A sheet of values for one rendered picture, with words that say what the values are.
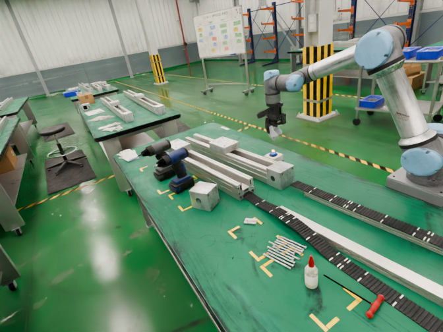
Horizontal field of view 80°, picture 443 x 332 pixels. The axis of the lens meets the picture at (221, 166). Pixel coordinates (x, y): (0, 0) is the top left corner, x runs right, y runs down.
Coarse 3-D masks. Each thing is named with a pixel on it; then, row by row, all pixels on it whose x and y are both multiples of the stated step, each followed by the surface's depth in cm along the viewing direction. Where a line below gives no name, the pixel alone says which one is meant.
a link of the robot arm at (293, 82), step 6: (294, 72) 124; (300, 72) 124; (276, 78) 124; (282, 78) 122; (288, 78) 120; (294, 78) 118; (300, 78) 119; (276, 84) 124; (282, 84) 122; (288, 84) 120; (294, 84) 118; (300, 84) 120; (282, 90) 125; (288, 90) 122; (294, 90) 120
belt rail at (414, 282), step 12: (300, 216) 104; (312, 228) 97; (324, 228) 96; (336, 240) 90; (348, 240) 89; (348, 252) 87; (360, 252) 84; (372, 252) 84; (372, 264) 81; (384, 264) 79; (396, 264) 79; (396, 276) 76; (408, 276) 75; (420, 276) 74; (408, 288) 74; (420, 288) 72; (432, 288) 71; (432, 300) 70
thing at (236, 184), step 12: (192, 156) 164; (204, 156) 156; (192, 168) 153; (204, 168) 142; (216, 168) 146; (228, 168) 138; (216, 180) 135; (228, 180) 126; (240, 180) 131; (228, 192) 130; (240, 192) 124; (252, 192) 129
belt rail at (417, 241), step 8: (304, 192) 120; (320, 200) 114; (336, 208) 109; (344, 208) 105; (352, 216) 104; (360, 216) 102; (376, 224) 97; (392, 232) 93; (400, 232) 90; (416, 240) 88; (432, 248) 84; (440, 248) 82
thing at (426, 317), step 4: (424, 312) 68; (428, 312) 68; (424, 316) 67; (428, 316) 67; (432, 316) 67; (420, 320) 66; (424, 320) 66; (428, 320) 66; (420, 324) 66; (424, 324) 65; (424, 328) 65
